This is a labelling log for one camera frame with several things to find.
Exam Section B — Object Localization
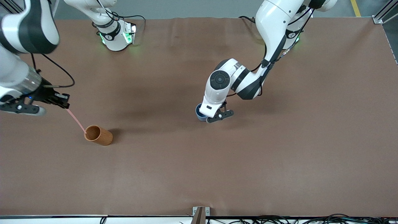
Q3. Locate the aluminium frame profile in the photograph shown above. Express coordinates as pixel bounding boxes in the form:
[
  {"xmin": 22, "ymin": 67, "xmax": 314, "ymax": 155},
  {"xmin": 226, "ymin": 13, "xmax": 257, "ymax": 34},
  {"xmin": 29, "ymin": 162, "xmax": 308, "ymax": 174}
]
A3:
[
  {"xmin": 373, "ymin": 0, "xmax": 398, "ymax": 24},
  {"xmin": 0, "ymin": 0, "xmax": 25, "ymax": 14}
]

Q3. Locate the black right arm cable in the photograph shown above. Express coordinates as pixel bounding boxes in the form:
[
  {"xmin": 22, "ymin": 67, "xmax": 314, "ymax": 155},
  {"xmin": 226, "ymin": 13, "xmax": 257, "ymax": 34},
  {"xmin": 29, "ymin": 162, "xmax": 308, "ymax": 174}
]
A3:
[{"xmin": 30, "ymin": 53, "xmax": 76, "ymax": 88}]

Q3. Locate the brown table cover mat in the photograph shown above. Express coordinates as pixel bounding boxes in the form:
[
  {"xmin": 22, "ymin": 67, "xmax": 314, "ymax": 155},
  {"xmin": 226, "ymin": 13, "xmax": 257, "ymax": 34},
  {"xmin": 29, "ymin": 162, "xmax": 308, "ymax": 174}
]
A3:
[{"xmin": 0, "ymin": 17, "xmax": 398, "ymax": 217}]

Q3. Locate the metal bracket with post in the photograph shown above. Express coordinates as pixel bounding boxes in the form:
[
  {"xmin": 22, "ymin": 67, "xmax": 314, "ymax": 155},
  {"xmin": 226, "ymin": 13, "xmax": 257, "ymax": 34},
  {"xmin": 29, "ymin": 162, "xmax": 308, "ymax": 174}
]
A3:
[{"xmin": 192, "ymin": 206, "xmax": 211, "ymax": 224}]

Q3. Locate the brown wooden cup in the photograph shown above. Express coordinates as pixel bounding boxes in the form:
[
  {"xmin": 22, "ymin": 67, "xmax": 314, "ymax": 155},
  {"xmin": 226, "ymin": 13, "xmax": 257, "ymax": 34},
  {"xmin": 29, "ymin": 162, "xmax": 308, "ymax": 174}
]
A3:
[{"xmin": 84, "ymin": 124, "xmax": 113, "ymax": 146}]

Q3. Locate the pink chopstick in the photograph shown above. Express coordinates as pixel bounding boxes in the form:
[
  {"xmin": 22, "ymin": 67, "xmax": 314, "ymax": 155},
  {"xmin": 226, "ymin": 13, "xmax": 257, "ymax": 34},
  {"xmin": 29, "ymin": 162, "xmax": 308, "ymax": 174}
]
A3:
[{"xmin": 66, "ymin": 108, "xmax": 87, "ymax": 134}]

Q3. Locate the black cable bundle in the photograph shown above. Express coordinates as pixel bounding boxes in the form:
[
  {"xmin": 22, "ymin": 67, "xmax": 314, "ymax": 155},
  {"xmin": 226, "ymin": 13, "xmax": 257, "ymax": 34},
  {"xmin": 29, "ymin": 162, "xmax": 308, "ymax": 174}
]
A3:
[{"xmin": 205, "ymin": 213, "xmax": 398, "ymax": 224}]

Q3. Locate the blue plastic cup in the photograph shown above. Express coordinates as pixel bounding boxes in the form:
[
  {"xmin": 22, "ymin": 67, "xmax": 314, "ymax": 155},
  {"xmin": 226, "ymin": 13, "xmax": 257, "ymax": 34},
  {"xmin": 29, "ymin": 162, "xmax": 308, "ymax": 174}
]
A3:
[{"xmin": 195, "ymin": 104, "xmax": 209, "ymax": 122}]

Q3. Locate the black base cable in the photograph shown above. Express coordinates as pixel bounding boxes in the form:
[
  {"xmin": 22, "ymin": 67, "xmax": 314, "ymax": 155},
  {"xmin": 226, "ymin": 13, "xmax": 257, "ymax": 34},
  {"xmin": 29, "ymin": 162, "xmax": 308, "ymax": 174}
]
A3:
[
  {"xmin": 239, "ymin": 16, "xmax": 259, "ymax": 25},
  {"xmin": 93, "ymin": 0, "xmax": 146, "ymax": 31}
]

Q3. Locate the black left base cable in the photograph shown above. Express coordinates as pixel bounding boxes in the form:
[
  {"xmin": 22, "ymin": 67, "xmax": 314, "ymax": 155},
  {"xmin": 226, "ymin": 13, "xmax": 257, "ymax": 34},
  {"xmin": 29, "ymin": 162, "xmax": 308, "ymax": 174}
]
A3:
[{"xmin": 239, "ymin": 16, "xmax": 259, "ymax": 25}]

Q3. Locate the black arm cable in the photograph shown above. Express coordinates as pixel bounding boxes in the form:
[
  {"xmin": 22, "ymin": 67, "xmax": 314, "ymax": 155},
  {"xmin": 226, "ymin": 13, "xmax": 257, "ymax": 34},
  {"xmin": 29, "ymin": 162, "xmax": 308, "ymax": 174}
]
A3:
[
  {"xmin": 30, "ymin": 53, "xmax": 76, "ymax": 88},
  {"xmin": 226, "ymin": 8, "xmax": 314, "ymax": 97}
]

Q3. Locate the black right base cable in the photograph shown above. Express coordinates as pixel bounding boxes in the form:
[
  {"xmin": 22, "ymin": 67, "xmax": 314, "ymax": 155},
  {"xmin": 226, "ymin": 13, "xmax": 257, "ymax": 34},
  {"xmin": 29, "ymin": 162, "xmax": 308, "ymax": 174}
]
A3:
[{"xmin": 93, "ymin": 0, "xmax": 146, "ymax": 31}]

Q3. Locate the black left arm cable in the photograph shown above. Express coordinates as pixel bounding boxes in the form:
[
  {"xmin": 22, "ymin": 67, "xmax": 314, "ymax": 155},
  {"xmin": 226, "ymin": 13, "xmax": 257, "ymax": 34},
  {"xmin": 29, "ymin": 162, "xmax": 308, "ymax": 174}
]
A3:
[{"xmin": 226, "ymin": 8, "xmax": 314, "ymax": 97}]

